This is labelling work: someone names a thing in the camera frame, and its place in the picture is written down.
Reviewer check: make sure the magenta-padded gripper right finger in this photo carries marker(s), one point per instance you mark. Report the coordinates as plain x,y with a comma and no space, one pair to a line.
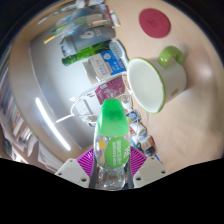
148,170

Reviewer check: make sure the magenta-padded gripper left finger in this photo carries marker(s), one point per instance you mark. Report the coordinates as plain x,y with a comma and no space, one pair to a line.
75,173

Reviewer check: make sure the clear bottle with green cap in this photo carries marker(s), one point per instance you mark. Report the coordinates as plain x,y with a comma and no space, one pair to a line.
111,150

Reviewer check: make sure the white light bar desk lamp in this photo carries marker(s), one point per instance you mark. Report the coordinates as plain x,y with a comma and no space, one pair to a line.
51,123

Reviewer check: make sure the magenta snack pouch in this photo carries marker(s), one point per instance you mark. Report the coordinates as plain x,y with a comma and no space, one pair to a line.
110,90

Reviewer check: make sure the white and blue box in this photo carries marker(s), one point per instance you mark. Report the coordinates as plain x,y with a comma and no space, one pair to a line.
105,65

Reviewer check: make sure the grey tumbler bottle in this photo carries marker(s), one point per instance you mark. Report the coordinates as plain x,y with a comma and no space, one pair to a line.
86,38

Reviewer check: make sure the flat round red coaster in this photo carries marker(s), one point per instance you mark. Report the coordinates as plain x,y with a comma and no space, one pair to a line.
154,23

